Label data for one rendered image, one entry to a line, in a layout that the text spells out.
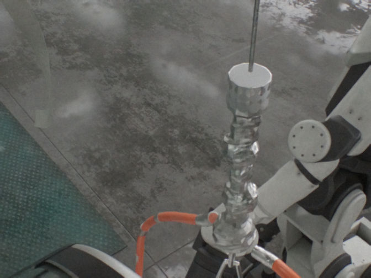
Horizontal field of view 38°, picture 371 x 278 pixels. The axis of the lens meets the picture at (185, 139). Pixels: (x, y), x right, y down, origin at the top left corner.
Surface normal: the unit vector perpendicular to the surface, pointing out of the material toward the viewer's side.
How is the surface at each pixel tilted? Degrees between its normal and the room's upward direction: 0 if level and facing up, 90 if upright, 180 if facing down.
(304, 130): 52
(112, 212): 0
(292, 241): 90
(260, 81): 0
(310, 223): 5
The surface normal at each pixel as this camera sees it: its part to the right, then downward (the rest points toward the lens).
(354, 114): -0.47, -0.04
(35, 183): 0.00, -0.74
